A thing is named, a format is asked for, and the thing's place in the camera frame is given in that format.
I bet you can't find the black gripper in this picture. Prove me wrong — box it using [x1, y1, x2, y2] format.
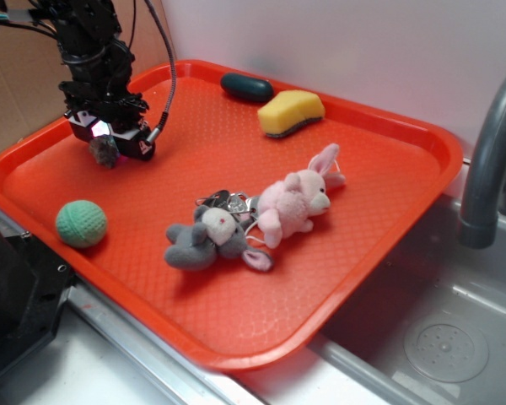
[59, 40, 155, 161]

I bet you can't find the brown rock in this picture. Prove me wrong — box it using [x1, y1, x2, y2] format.
[89, 135, 120, 169]

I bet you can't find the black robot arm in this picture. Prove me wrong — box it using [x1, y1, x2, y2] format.
[29, 1, 155, 161]

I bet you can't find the green textured ball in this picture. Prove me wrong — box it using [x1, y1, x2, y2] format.
[55, 200, 108, 249]

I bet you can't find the grey plush bunny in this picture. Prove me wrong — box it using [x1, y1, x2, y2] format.
[164, 205, 273, 272]

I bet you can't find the silver key bunch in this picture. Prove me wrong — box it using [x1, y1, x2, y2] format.
[196, 190, 260, 221]

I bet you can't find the dark green oval soap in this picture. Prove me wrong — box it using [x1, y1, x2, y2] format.
[220, 73, 274, 102]

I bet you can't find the red plastic tray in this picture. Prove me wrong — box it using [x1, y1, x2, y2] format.
[0, 61, 463, 371]

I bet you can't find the yellow sponge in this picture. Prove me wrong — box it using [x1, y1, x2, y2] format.
[257, 89, 326, 138]

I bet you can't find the pink plush bunny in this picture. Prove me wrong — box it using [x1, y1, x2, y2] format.
[256, 143, 346, 249]

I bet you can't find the stainless steel sink basin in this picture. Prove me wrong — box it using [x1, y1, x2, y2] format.
[310, 197, 506, 404]

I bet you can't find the grey sink faucet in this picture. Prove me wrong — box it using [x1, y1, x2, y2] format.
[457, 79, 506, 249]

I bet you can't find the sink drain cover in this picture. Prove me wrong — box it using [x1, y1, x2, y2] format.
[403, 321, 489, 383]

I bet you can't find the braided grey cable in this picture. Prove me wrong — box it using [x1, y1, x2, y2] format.
[143, 0, 178, 147]

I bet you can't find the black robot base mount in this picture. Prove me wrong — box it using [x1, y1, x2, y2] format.
[0, 230, 72, 378]

